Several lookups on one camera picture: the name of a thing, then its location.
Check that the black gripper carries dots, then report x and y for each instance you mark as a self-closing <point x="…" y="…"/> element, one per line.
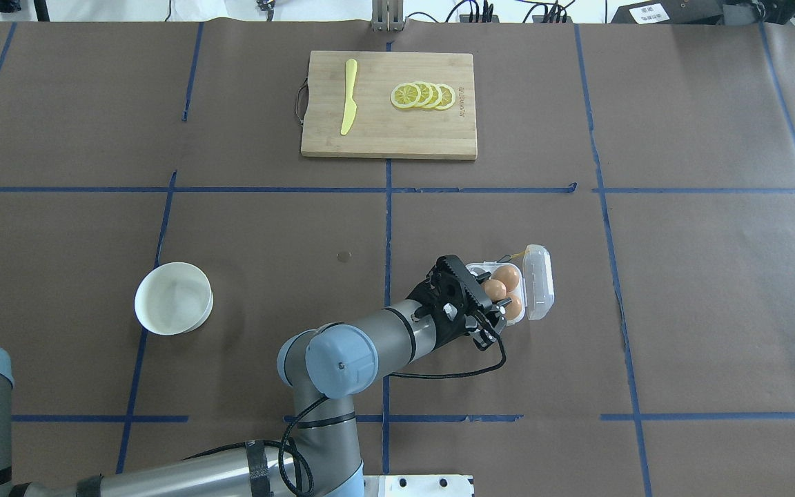
<point x="487" y="337"/>

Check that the brown egg from bowl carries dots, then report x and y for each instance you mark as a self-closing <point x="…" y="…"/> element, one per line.
<point x="495" y="289"/>

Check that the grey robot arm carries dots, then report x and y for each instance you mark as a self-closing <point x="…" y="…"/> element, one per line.
<point x="319" y="452"/>

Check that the brown egg front tray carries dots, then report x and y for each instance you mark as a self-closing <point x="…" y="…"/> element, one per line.
<point x="514" y="308"/>

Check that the brown egg tray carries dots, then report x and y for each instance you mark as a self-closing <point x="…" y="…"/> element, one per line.
<point x="509" y="275"/>
<point x="514" y="308"/>

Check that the brown egg rear tray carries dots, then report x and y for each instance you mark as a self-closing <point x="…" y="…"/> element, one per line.
<point x="509" y="275"/>

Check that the clear plastic egg box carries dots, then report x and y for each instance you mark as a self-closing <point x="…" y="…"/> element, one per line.
<point x="536" y="287"/>

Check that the black box with label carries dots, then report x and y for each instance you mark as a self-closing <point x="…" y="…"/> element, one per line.
<point x="669" y="12"/>

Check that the bamboo cutting board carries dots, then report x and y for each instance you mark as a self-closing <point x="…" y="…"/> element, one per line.
<point x="380" y="130"/>

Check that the lemon slice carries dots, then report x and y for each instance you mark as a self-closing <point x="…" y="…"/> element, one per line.
<point x="446" y="97"/>
<point x="435" y="96"/>
<point x="426" y="94"/>
<point x="406" y="96"/>

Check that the yellow plastic knife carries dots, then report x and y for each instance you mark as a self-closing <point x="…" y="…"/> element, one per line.
<point x="350" y="106"/>

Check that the white round bowl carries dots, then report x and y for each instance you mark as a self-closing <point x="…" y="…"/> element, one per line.
<point x="173" y="299"/>

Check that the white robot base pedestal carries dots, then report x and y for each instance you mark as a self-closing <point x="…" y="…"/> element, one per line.
<point x="406" y="485"/>

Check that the metal camera stand post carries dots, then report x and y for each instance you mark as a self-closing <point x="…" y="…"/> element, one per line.
<point x="387" y="16"/>

